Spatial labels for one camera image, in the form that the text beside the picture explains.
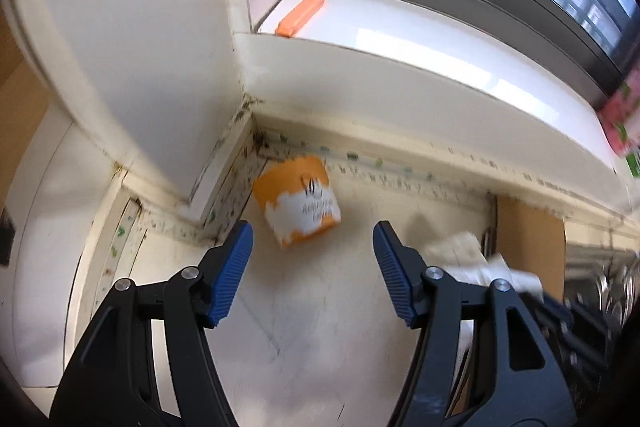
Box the red spray bottle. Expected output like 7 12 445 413
625 150 640 179

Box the stainless steel sink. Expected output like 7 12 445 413
564 244 639 326

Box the orange capped small jar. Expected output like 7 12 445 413
253 156 342 248

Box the wooden cutting board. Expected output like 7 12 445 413
0 13 50 206

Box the pink soap pump bottle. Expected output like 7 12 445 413
599 65 640 156

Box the brown cardboard sheet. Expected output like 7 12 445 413
496 196 566 301

